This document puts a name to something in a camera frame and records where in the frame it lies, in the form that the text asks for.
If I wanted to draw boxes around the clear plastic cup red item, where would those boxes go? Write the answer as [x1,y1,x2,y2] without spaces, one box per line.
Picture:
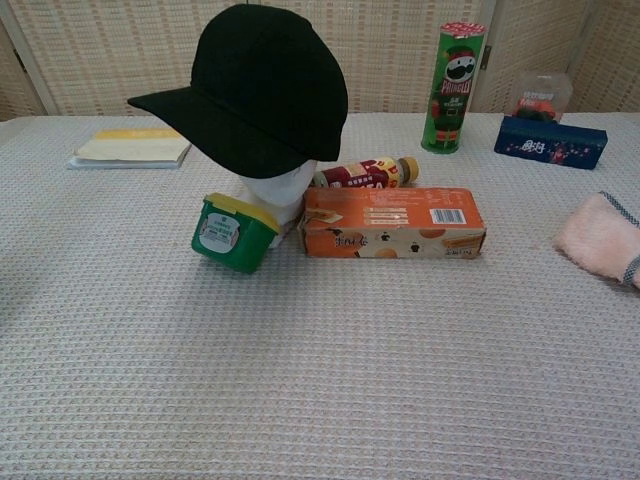
[513,69,574,125]

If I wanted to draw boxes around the white woven tablecloth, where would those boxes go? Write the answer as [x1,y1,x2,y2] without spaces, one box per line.
[0,110,640,480]

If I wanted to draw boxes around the pink towel with grey trim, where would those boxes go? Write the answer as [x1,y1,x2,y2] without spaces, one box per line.
[552,190,640,290]

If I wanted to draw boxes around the orange biscuit box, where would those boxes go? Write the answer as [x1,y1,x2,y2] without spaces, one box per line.
[298,187,488,260]

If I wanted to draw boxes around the dark blue rectangular box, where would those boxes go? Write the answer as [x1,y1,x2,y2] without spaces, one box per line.
[493,115,608,171]

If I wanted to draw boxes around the yellow and white notebook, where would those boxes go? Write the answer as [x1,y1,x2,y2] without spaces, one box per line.
[67,128,193,170]

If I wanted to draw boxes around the white foam mannequin head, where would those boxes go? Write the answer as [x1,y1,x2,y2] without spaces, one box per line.
[234,159,319,250]

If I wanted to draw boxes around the red milk tea bottle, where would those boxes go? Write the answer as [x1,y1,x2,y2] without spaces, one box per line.
[313,155,421,191]

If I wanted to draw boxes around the green tub with yellow lid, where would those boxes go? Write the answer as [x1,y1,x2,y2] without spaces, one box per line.
[190,192,283,275]

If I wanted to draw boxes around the green Pringles can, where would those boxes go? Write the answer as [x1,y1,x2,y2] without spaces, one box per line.
[420,21,488,154]

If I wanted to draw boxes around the woven folding screen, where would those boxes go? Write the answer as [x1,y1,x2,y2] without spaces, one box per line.
[0,0,640,123]

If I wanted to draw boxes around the black baseball cap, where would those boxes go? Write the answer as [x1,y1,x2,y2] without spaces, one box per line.
[126,3,349,180]

